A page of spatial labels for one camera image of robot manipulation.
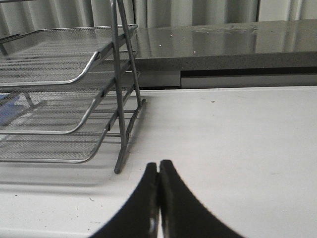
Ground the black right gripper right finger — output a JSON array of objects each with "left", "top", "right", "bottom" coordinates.
[{"left": 159, "top": 160, "right": 241, "bottom": 238}]

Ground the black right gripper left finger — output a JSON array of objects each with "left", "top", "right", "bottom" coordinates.
[{"left": 91, "top": 163, "right": 159, "bottom": 238}]

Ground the mesh tray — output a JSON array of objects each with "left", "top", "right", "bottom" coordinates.
[
  {"left": 0, "top": 116, "right": 139, "bottom": 164},
  {"left": 0, "top": 24, "right": 138, "bottom": 87},
  {"left": 0, "top": 71, "right": 141, "bottom": 136}
]

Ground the blue plastic tray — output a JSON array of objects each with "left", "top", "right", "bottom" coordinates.
[{"left": 0, "top": 95, "right": 24, "bottom": 124}]

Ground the grey stone counter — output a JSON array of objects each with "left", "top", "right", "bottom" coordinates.
[{"left": 136, "top": 19, "right": 317, "bottom": 71}]

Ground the silver metal rack frame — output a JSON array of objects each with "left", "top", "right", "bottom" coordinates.
[{"left": 106, "top": 0, "right": 146, "bottom": 174}]

